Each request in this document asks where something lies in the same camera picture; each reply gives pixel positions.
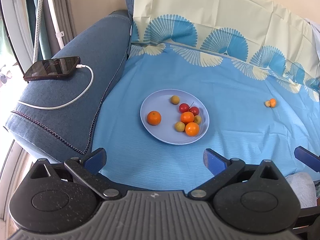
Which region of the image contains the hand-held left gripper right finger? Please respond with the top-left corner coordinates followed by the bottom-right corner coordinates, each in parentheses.
top-left (187, 148), bottom-right (285, 202)

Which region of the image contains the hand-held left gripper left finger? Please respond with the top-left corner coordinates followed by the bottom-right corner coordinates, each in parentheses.
top-left (30, 148), bottom-right (120, 200)

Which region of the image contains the pale lilac cloth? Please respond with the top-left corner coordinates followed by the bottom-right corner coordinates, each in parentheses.
top-left (304, 18), bottom-right (320, 64)

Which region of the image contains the white pipe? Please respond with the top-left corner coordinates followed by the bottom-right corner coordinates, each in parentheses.
top-left (42, 0), bottom-right (65, 52)

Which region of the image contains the dotted white strap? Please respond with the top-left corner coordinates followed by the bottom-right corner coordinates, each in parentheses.
top-left (32, 0), bottom-right (46, 63)

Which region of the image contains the blue fabric sofa armrest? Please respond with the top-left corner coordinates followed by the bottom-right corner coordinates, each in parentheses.
top-left (3, 10), bottom-right (133, 164)

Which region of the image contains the lavender plastic plate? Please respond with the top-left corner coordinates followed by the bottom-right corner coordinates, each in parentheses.
top-left (140, 89), bottom-right (210, 145)

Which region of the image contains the white charging cable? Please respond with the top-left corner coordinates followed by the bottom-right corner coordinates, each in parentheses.
top-left (17, 64), bottom-right (94, 110)

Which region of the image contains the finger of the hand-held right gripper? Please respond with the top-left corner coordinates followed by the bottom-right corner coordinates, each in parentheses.
top-left (294, 146), bottom-right (320, 173)

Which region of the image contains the green curtain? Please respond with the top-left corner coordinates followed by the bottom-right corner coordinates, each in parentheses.
top-left (24, 0), bottom-right (52, 59)

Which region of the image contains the grey curtain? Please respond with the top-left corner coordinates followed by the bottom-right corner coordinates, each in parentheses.
top-left (49, 0), bottom-right (77, 45)

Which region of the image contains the black smartphone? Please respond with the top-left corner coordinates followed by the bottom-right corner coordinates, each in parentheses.
top-left (23, 56), bottom-right (81, 82)

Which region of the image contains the blue fan-print bedsheet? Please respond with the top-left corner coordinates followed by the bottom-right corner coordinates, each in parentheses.
top-left (91, 0), bottom-right (320, 195)

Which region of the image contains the white towel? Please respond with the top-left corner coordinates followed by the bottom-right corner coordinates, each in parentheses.
top-left (285, 172), bottom-right (317, 209)

